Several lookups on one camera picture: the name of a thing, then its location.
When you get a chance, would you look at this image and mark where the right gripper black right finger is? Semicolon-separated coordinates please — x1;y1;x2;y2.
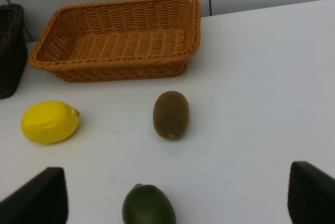
287;161;334;224

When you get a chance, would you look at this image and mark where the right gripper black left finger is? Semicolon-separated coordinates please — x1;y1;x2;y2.
1;167;69;223

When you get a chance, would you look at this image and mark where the yellow lemon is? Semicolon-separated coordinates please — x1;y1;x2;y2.
21;100;81;144

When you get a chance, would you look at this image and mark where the brown kiwi fruit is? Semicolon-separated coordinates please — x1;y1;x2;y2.
153;91;189;140

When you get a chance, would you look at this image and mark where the dark green avocado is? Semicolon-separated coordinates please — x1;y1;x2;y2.
122;184;176;224

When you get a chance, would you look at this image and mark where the dark brown wicker basket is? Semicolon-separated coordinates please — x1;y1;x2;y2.
1;4;27;99

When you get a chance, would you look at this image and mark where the orange wicker basket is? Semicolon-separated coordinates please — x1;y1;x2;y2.
28;0;201;82

